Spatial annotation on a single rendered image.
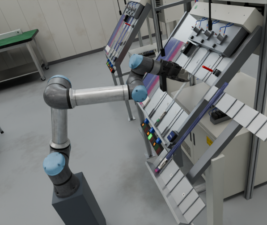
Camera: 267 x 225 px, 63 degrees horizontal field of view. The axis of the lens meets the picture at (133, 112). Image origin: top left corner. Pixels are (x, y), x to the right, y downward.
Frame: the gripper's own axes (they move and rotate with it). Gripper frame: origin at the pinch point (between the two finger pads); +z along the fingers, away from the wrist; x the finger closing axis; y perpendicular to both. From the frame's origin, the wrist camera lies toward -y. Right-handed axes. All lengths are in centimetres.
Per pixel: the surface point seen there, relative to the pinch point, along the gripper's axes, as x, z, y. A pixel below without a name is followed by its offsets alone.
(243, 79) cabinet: 32, 72, 7
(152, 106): 15.7, -4.9, -25.7
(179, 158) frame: -25.4, -0.5, -35.5
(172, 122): -10.4, -4.0, -22.2
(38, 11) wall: 465, -113, -42
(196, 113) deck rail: -21.0, -1.1, -9.9
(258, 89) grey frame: -22.6, 26.5, 10.8
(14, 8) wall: 467, -160, -52
